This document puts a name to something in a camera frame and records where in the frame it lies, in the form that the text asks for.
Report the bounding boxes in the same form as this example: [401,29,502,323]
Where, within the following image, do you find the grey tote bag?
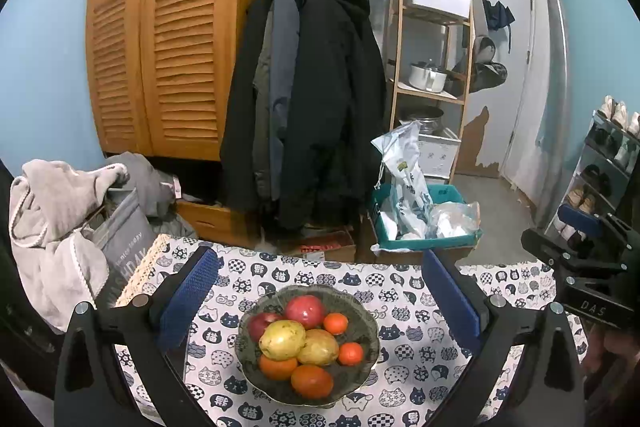
[9,159,131,333]

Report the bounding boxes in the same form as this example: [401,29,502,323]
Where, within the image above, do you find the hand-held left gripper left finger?
[54,246,221,427]

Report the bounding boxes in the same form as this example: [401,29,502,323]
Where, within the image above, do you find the yellow pear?
[297,328,341,367]
[258,319,307,362]

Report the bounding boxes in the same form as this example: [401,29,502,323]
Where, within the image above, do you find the clear plastic bag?
[427,202,481,240]

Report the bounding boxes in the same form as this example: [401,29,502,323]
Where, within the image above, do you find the grey shoe rack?
[542,109,640,253]

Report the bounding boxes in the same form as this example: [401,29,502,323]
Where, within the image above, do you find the green glass bowl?
[235,284,381,407]

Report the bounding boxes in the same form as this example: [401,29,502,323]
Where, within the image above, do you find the steel pot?
[402,107,445,132]

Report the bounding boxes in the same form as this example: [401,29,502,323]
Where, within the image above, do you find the shoe rack with shoes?
[550,96,640,240]

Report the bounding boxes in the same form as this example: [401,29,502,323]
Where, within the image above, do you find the grey laundry basket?
[82,189,156,303]

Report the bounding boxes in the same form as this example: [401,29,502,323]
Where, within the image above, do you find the person's right hand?
[584,326,640,409]

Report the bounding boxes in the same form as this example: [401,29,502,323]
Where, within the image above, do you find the red printed cardboard box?
[290,229,357,260]

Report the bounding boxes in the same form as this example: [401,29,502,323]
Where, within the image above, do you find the grey garment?
[105,152,178,228]

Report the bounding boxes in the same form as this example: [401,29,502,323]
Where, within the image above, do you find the red apple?
[248,313,283,343]
[285,294,326,329]

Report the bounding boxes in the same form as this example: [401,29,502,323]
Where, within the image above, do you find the wooden drawer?
[175,199,261,250]

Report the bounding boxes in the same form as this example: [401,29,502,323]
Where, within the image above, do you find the orange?
[258,354,299,382]
[290,364,334,399]

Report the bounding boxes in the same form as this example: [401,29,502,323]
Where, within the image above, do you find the white rice bag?
[371,121,435,240]

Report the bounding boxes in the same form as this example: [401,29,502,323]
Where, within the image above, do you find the metal pipe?
[532,0,571,228]

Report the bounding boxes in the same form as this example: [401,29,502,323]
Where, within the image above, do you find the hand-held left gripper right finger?
[422,249,586,427]

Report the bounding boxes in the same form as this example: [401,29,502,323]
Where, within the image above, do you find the grey door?
[475,0,533,180]

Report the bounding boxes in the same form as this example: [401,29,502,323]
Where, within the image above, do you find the black hooded coat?
[220,0,388,230]

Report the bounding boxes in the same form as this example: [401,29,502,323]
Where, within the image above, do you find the cat printed tablecloth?
[115,234,591,427]

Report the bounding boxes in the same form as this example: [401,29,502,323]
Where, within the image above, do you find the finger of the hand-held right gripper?
[520,229,630,279]
[557,204,640,260]

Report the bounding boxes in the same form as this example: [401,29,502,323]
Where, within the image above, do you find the teal cardboard box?
[369,183,483,265]

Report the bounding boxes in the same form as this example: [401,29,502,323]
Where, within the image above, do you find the white pot with lid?
[409,61,448,92]

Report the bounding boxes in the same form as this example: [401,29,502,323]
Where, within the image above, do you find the wooden shelf rack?
[387,0,476,185]

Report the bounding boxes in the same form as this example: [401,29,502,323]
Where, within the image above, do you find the small tangerine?
[323,313,349,336]
[337,342,365,367]

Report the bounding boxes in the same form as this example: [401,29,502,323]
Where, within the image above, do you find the grey jacket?
[252,0,301,202]

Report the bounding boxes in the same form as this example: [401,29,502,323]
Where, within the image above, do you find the wooden louvred wardrobe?
[85,0,268,162]

